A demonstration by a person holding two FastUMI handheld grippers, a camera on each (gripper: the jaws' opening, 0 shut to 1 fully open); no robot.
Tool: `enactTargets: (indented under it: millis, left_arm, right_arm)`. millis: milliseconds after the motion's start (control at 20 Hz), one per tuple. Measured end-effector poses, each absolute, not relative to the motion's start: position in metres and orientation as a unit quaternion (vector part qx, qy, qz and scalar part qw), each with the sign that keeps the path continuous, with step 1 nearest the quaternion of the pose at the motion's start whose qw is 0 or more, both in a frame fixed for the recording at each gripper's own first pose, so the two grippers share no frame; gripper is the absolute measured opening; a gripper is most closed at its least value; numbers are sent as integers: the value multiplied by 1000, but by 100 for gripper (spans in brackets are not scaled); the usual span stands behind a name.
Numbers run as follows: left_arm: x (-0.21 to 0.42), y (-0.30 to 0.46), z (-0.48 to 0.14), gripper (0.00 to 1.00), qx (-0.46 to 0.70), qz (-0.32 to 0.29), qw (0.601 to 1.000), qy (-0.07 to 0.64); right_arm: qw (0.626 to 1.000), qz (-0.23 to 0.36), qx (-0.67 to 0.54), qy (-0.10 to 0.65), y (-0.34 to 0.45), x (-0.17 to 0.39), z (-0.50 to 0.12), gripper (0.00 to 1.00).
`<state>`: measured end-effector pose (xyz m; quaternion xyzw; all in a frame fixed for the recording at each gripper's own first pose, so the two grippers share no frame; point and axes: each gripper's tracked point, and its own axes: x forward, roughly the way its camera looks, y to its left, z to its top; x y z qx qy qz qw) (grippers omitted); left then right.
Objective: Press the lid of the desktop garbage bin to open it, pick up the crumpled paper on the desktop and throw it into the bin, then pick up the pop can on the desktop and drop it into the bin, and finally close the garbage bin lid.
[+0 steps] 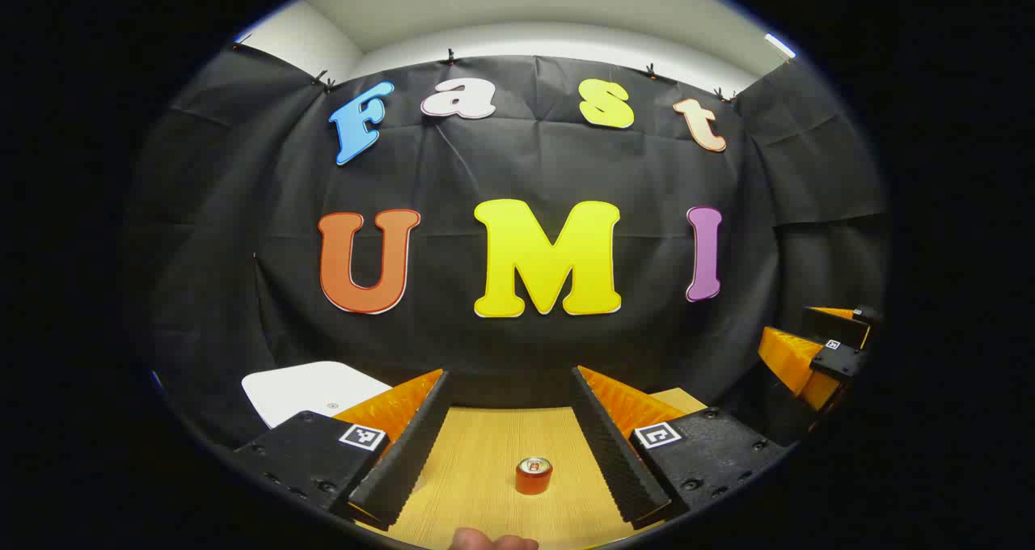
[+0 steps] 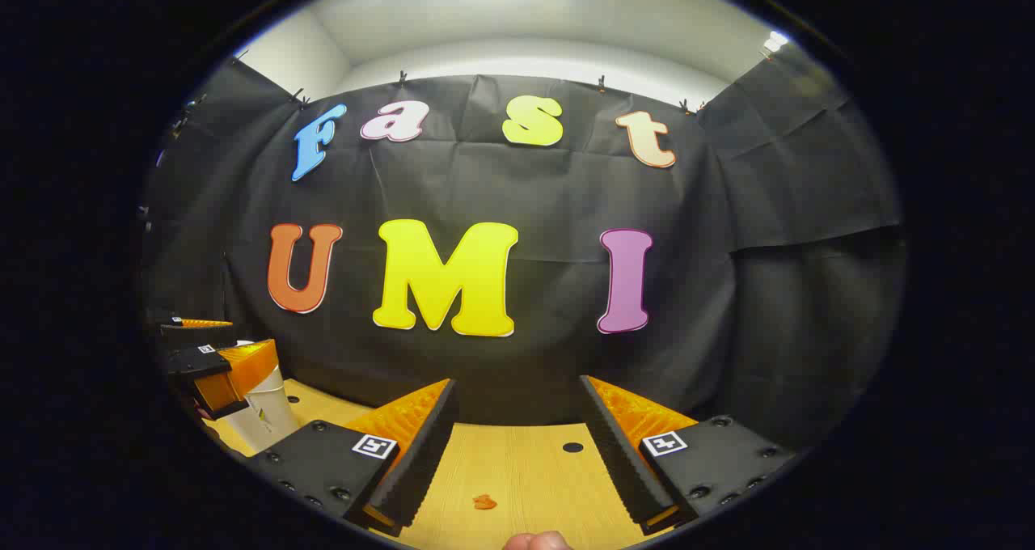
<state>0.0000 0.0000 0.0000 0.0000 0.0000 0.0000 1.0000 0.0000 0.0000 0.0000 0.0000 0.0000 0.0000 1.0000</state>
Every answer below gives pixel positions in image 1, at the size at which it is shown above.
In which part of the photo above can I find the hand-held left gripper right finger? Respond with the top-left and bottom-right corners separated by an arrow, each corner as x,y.
570,365 -> 792,532

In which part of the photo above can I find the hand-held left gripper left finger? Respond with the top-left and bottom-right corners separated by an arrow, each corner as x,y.
233,368 -> 452,532

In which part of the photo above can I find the red pop can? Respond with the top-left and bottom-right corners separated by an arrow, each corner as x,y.
516,456 -> 554,496

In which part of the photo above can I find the white desktop garbage bin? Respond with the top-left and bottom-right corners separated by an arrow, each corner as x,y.
241,362 -> 395,429

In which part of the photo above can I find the wooden desktop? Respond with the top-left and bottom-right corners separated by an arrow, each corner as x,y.
356,388 -> 708,550

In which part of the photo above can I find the black backdrop cloth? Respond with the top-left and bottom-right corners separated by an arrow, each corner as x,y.
125,44 -> 890,454

